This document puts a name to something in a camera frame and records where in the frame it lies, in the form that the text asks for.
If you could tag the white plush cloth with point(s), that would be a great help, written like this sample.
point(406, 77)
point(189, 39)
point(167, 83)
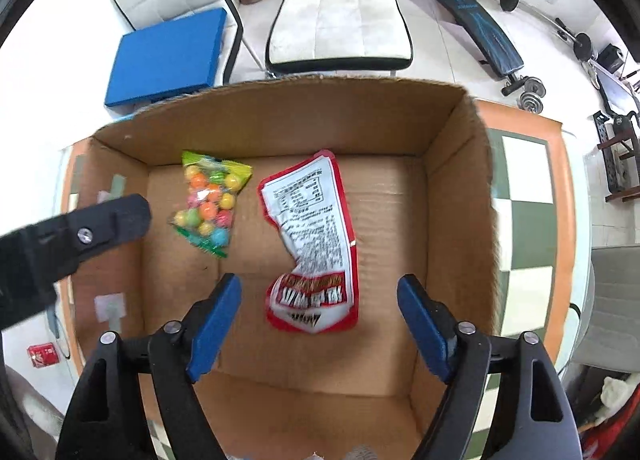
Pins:
point(617, 395)

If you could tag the small red box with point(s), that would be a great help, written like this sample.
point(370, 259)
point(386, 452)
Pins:
point(42, 355)

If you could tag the cardboard box with blue print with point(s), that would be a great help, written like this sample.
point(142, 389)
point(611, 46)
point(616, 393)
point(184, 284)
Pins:
point(385, 200)

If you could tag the grey chair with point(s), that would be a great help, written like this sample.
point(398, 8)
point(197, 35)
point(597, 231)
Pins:
point(612, 300)

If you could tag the blue flat cushion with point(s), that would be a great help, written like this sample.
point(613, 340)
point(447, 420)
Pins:
point(165, 60)

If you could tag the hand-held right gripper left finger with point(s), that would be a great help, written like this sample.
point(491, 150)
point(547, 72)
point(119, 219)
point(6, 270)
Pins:
point(215, 330)

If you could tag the bag of colourful gum balls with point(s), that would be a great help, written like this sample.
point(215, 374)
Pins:
point(210, 205)

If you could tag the metal dumbbell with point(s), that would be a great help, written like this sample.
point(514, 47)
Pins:
point(532, 95)

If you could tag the large red white snack packet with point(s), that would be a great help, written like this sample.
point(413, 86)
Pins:
point(310, 220)

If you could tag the black blue weight bench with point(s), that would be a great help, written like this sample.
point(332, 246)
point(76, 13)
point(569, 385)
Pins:
point(470, 15)

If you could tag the dark metal rack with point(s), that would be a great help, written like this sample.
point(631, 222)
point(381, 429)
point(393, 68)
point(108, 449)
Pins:
point(617, 155)

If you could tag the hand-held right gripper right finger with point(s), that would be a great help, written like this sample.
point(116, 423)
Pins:
point(425, 330)

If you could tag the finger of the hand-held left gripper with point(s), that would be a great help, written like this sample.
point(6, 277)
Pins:
point(105, 225)

